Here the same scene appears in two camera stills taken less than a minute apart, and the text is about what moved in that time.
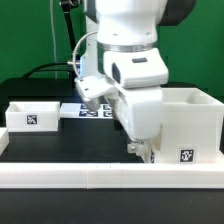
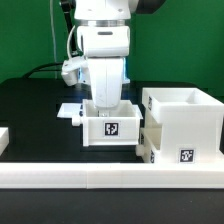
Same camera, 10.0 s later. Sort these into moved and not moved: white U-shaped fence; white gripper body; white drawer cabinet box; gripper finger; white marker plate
Moved: gripper finger; white gripper body
Not moved: white drawer cabinet box; white U-shaped fence; white marker plate
